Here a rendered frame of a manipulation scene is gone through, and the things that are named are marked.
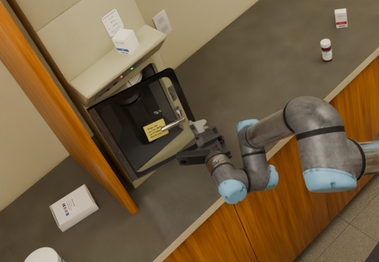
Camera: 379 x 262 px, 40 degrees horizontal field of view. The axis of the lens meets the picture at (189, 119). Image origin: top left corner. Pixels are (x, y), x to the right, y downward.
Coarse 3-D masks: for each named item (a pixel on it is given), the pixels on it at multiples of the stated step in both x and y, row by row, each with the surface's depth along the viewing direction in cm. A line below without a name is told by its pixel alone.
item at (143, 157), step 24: (168, 72) 172; (120, 96) 171; (144, 96) 175; (168, 96) 179; (120, 120) 178; (144, 120) 181; (168, 120) 185; (192, 120) 189; (120, 144) 184; (144, 144) 188; (168, 144) 192; (192, 144) 197; (144, 168) 195
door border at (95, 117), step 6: (96, 114) 172; (96, 120) 174; (102, 126) 176; (108, 132) 179; (108, 138) 180; (114, 144) 183; (114, 150) 185; (120, 150) 186; (120, 156) 187; (126, 162) 190; (126, 168) 192; (132, 174) 195
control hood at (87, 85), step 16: (144, 32) 168; (160, 32) 166; (144, 48) 163; (96, 64) 164; (112, 64) 162; (128, 64) 160; (80, 80) 161; (96, 80) 159; (112, 80) 159; (80, 96) 161
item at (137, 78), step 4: (140, 72) 186; (136, 76) 183; (140, 76) 184; (132, 80) 181; (136, 80) 182; (140, 80) 184; (124, 84) 180; (128, 84) 181; (132, 84) 181; (120, 88) 180; (124, 88) 180; (116, 92) 181
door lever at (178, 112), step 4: (176, 112) 184; (180, 112) 185; (180, 116) 182; (176, 120) 181; (180, 120) 181; (184, 120) 181; (168, 124) 181; (172, 124) 180; (176, 124) 181; (164, 128) 180; (168, 128) 181
